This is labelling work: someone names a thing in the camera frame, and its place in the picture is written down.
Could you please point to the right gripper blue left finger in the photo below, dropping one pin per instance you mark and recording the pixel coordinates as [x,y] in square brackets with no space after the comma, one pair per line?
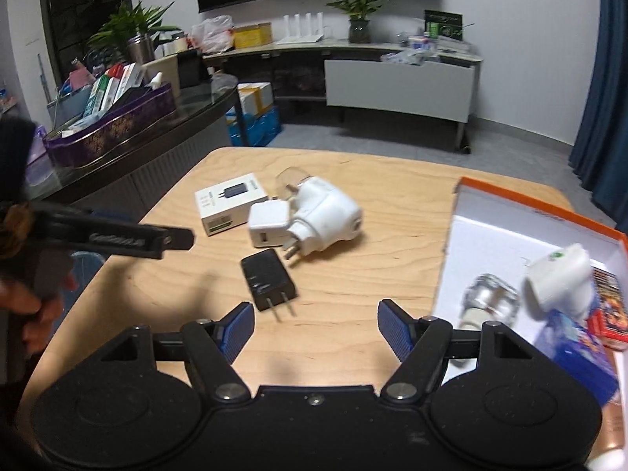
[233,331]

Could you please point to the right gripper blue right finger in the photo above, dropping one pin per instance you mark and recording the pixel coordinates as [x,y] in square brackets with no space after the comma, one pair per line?
[397,328]

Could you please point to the clear refill bottle white cap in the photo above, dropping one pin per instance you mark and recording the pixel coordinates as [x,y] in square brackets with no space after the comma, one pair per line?
[488,298]

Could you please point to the blue floss pick box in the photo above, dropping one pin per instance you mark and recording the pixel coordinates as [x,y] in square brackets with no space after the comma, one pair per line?
[580,353]

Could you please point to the white green-leaf plug-in device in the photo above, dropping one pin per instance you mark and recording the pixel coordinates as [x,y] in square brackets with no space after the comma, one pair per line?
[562,281]

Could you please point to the small playing card box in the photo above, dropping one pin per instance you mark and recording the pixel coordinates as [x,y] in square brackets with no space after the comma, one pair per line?
[608,315]

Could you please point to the bronze cream tube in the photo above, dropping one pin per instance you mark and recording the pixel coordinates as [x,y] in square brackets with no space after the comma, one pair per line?
[608,452]

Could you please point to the person's left hand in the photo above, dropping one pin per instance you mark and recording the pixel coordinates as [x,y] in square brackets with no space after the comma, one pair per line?
[34,313]

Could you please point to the trash bin with bag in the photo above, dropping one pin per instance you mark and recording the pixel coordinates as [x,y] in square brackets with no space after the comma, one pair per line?
[84,268]

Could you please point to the lilac plastic container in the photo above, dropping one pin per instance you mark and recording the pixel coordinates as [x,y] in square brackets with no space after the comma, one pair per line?
[39,165]

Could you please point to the purple patterned storage box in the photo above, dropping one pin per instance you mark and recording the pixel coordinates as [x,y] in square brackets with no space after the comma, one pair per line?
[114,129]

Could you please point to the black glass coffee table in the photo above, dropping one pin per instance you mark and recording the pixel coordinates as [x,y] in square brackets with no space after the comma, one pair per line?
[129,181]

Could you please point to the white usb cube charger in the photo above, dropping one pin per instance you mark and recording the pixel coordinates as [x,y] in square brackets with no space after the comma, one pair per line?
[268,223]

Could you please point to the white charger packaging box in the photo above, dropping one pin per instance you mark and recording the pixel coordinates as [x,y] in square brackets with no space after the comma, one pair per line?
[227,204]

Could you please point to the white plug-in with bottle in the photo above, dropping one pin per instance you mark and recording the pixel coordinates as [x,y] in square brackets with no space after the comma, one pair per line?
[320,213]

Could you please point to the blue crate with boxes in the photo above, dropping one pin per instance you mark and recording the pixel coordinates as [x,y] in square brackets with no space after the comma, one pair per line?
[261,115]

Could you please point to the potted plant in steel pot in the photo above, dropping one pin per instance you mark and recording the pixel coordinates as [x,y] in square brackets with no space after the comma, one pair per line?
[130,21]

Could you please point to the white tv console cabinet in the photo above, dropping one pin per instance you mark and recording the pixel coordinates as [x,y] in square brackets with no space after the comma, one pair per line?
[441,83]

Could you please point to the white plastic bag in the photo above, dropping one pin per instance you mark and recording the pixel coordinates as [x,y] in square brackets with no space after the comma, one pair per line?
[213,35]

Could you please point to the dark blue curtain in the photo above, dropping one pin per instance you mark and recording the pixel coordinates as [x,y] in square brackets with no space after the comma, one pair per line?
[599,156]

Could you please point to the yellow box on console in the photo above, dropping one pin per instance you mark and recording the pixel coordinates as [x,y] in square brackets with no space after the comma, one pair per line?
[252,36]

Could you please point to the white wifi router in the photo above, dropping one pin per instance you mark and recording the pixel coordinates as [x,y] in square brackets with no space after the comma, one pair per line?
[302,29]

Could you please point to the black green display box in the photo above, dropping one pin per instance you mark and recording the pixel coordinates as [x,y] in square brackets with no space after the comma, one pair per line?
[444,24]

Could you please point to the black wall charger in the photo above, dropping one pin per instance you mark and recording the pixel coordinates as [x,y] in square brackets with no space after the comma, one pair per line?
[268,282]

